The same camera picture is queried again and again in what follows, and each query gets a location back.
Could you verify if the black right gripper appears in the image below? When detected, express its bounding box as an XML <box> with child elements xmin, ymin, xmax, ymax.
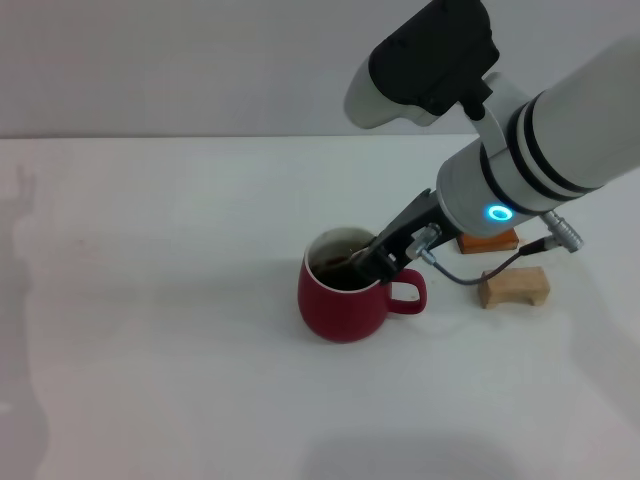
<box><xmin>349</xmin><ymin>188</ymin><xmax>462</xmax><ymax>285</ymax></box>

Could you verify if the pink handled metal spoon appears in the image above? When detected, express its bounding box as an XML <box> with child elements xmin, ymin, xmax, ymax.
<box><xmin>327</xmin><ymin>243</ymin><xmax>374</xmax><ymax>267</ymax></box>

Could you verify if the red ceramic cup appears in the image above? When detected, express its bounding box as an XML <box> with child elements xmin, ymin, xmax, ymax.
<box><xmin>298</xmin><ymin>227</ymin><xmax>429</xmax><ymax>345</ymax></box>

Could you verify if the dark coffee liquid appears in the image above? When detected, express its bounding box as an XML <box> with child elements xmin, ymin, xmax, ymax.
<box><xmin>314</xmin><ymin>259</ymin><xmax>381</xmax><ymax>293</ymax></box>

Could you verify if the orange brown wooden block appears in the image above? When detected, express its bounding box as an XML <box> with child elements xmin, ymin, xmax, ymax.
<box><xmin>455</xmin><ymin>225</ymin><xmax>519</xmax><ymax>255</ymax></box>

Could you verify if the light wooden bridge block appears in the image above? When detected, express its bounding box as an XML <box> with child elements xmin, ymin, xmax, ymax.
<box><xmin>477</xmin><ymin>266</ymin><xmax>551</xmax><ymax>310</ymax></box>

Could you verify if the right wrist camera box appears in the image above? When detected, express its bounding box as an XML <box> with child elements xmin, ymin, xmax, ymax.
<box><xmin>343</xmin><ymin>0</ymin><xmax>501</xmax><ymax>132</ymax></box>

